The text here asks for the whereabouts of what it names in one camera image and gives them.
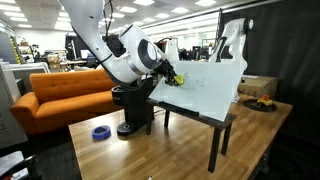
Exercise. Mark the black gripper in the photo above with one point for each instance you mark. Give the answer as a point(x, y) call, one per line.
point(165, 70)

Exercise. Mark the yellow smiley eraser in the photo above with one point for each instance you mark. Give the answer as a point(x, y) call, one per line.
point(179, 80)

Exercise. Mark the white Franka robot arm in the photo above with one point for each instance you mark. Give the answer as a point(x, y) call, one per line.
point(126, 56)

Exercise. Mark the idle white robot arm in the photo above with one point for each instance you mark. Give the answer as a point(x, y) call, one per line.
point(233, 36)

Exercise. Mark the white whiteboard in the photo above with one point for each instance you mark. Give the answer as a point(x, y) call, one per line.
point(206, 93)

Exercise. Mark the black pod coffee machine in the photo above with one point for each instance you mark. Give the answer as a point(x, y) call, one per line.
point(136, 106)

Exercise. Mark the small black stand table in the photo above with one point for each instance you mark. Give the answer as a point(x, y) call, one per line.
point(216, 123)

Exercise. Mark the long cardboard box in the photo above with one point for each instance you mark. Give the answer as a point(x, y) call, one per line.
point(258, 86)

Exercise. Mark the yellow red emergency stop button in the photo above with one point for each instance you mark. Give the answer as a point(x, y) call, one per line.
point(265, 101)

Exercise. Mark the blue tape roll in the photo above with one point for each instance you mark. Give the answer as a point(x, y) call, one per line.
point(95, 133)

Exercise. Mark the orange sofa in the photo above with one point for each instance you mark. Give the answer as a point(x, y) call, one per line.
point(60, 100)

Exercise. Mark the white machine cabinet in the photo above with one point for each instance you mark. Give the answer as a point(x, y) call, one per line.
point(10, 110)

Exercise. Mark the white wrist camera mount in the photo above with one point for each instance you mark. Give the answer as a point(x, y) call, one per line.
point(171, 50)

